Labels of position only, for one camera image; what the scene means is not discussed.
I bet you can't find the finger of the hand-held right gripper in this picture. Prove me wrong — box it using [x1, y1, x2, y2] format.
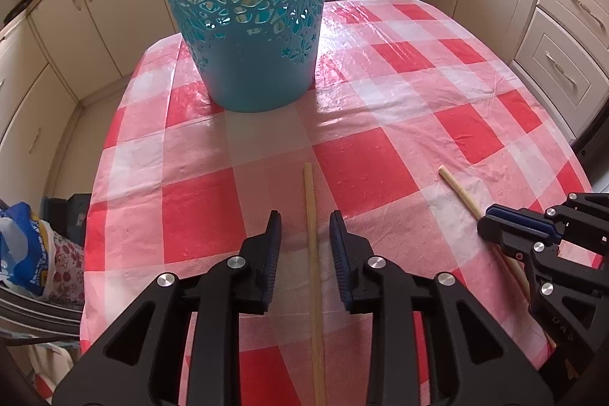
[495, 239, 609, 316]
[477, 192, 609, 247]

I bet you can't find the red white checkered tablecloth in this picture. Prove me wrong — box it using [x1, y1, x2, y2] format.
[78, 0, 603, 406]

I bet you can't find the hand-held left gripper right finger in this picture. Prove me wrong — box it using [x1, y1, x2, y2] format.
[329, 210, 556, 406]

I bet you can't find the blue shopping bag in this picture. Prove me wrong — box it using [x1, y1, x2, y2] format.
[0, 201, 53, 299]

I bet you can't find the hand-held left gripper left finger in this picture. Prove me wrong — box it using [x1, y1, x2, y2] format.
[51, 210, 282, 406]

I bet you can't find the blue perforated plastic basket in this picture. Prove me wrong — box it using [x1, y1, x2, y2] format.
[139, 0, 336, 113]

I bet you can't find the chrome chair frame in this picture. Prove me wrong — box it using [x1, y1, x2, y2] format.
[0, 285, 83, 342]

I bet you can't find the light wooden chopstick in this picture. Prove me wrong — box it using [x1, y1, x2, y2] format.
[303, 162, 327, 406]
[438, 166, 534, 299]

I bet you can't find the dark storage box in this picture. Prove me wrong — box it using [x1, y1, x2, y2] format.
[40, 194, 92, 240]

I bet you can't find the red floral bag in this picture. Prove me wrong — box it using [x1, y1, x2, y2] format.
[50, 232, 87, 307]

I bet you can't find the cream drawer cabinet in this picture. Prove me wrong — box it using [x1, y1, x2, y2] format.
[511, 0, 609, 140]
[0, 21, 79, 202]

